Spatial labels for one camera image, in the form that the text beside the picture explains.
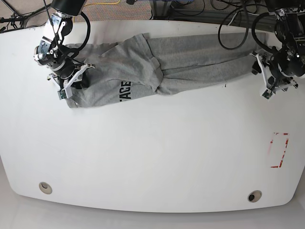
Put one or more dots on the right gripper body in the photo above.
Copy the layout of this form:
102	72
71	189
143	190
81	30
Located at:
70	74

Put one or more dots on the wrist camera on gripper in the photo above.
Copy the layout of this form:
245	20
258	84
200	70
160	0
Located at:
266	93
64	93

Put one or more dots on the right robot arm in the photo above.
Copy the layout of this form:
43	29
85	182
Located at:
51	51

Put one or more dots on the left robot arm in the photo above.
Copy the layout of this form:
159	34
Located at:
290	31

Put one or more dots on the black tripod legs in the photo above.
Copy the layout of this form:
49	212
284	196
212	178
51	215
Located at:
19	21

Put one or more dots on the table cable grommet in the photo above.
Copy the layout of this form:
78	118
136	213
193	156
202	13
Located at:
254	196
45	188

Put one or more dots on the right table cable grommet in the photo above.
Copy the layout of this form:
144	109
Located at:
254	196

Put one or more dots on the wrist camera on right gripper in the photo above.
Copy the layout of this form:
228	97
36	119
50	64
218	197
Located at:
64	93

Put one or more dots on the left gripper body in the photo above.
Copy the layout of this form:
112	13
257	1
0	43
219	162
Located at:
273	75

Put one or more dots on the left table cable grommet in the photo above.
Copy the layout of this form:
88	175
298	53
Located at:
45	188

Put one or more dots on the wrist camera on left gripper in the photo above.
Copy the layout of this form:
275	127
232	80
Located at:
266	93

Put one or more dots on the grey T-shirt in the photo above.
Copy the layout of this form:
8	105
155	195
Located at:
141	66

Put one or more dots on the red tape rectangle marking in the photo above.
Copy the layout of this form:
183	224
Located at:
277	149

